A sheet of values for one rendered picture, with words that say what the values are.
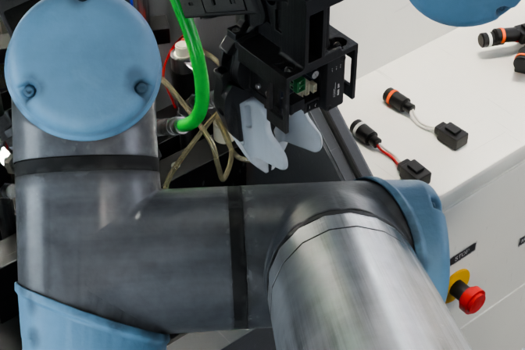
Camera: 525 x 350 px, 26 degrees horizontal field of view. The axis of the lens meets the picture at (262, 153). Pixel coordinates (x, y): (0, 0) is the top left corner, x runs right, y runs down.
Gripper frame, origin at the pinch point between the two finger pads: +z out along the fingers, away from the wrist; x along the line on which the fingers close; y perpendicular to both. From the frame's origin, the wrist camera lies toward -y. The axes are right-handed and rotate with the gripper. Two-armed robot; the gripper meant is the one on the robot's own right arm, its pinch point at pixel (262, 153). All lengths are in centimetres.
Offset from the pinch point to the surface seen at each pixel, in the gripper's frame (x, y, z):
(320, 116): 20.2, -14.8, 15.5
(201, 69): 3.8, -13.8, 0.8
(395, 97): 34.9, -17.7, 21.8
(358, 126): 27.6, -16.3, 21.7
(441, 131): 34.7, -9.7, 21.9
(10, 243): -13.1, -26.7, 23.4
